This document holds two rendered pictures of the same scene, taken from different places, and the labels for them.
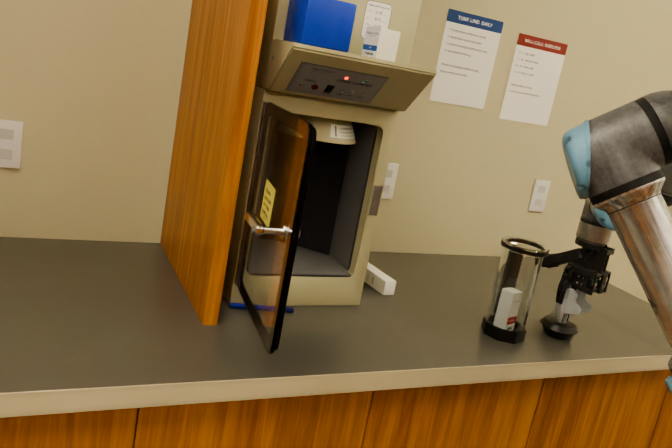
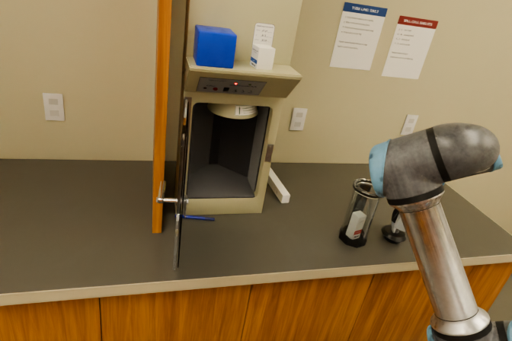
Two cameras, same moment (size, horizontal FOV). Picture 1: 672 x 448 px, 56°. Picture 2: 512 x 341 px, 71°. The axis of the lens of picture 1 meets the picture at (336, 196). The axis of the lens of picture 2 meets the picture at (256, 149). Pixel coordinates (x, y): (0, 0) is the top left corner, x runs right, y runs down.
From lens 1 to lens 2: 45 cm
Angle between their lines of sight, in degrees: 16
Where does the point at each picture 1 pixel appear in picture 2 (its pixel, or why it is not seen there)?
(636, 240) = (413, 237)
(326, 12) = (213, 43)
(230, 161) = (157, 141)
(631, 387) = not seen: hidden behind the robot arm
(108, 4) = (104, 17)
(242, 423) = (166, 299)
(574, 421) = (397, 292)
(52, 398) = (40, 294)
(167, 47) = (145, 43)
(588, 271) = not seen: hidden behind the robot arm
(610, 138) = (400, 162)
